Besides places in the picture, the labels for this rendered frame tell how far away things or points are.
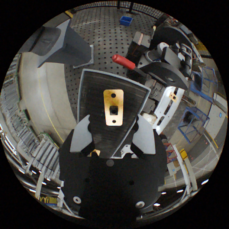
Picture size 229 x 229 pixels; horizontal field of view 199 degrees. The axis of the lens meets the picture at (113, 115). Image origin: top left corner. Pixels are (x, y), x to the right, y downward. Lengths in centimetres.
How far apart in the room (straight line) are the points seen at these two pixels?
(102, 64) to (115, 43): 25
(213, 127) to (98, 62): 844
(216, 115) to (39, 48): 843
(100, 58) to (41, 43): 48
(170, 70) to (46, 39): 39
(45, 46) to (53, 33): 6
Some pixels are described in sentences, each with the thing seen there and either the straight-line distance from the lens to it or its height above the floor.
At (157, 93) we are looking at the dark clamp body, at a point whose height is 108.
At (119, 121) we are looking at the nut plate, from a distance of 16.
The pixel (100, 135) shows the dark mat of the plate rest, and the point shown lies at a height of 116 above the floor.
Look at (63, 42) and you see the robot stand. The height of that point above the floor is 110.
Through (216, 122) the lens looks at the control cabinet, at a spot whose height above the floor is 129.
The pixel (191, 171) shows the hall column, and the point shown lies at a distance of 756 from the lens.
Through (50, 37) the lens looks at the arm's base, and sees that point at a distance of 36.
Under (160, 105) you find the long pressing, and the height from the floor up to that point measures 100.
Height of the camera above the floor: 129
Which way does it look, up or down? 59 degrees down
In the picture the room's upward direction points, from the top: 176 degrees counter-clockwise
